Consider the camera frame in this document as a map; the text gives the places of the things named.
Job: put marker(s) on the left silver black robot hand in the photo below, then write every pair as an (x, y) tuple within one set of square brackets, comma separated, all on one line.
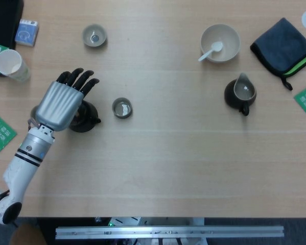
[(58, 104)]

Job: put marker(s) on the black cast iron teapot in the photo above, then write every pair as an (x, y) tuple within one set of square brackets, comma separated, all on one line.
[(87, 117)]

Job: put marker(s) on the blue white small box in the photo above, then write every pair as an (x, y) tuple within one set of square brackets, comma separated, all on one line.
[(27, 33)]

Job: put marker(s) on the wide grey teacup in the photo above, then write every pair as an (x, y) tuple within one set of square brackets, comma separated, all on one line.
[(94, 35)]

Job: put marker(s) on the white plastic spoon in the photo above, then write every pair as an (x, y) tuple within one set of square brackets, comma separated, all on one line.
[(216, 46)]

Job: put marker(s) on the tall grey teacup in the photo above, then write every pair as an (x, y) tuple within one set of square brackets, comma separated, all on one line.
[(34, 112)]

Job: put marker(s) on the dark brown pouring pitcher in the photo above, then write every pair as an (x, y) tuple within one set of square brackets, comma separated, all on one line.
[(229, 94)]

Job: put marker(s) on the brown round stool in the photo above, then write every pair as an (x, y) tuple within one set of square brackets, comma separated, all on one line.
[(27, 236)]

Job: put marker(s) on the white paper cup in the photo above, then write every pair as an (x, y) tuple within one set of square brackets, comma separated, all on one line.
[(8, 62)]

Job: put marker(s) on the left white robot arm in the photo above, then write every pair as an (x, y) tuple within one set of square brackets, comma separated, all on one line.
[(22, 166)]

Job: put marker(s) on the folded grey cloth green trim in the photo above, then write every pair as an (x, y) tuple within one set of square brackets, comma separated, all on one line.
[(283, 43)]

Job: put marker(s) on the black tray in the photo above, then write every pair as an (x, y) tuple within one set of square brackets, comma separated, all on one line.
[(2, 20)]

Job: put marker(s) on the aluminium rail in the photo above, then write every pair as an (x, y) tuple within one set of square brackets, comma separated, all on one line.
[(168, 232)]

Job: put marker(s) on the small cup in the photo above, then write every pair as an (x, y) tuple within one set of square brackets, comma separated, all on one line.
[(122, 108)]

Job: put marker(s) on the beige bowl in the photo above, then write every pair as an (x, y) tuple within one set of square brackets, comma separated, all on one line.
[(226, 38)]

